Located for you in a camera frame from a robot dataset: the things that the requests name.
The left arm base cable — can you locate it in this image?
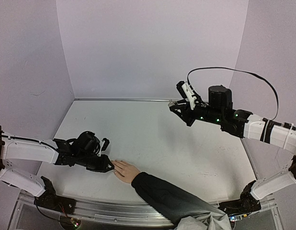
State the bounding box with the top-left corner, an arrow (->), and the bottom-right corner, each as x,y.
32,191 -> 65,222

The grey fabric garment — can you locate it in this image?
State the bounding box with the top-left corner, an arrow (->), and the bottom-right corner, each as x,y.
174,213 -> 232,230

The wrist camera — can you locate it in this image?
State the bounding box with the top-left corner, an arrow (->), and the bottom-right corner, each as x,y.
176,81 -> 203,110
96,138 -> 110,157

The mannequin hand on table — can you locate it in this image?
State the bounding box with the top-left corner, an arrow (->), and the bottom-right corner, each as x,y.
112,160 -> 141,184

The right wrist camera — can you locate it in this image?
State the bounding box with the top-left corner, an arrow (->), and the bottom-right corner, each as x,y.
176,81 -> 203,110

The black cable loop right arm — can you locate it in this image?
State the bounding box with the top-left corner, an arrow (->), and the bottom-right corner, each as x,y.
187,67 -> 279,120

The black sleeved forearm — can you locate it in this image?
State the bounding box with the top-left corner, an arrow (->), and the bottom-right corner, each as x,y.
131,172 -> 226,224

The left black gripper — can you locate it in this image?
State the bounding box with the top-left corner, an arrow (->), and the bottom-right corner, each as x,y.
77,152 -> 114,173

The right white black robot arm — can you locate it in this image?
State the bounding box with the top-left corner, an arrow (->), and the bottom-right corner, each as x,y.
169,81 -> 296,216

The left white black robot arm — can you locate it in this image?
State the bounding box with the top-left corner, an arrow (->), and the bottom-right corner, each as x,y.
0,126 -> 114,209

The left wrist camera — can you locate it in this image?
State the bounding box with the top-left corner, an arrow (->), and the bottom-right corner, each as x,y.
96,138 -> 110,157

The clear nail polish bottle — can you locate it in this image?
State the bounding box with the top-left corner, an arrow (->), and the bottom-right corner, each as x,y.
168,100 -> 177,107

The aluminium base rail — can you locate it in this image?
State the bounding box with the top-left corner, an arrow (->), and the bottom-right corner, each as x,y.
13,191 -> 282,229

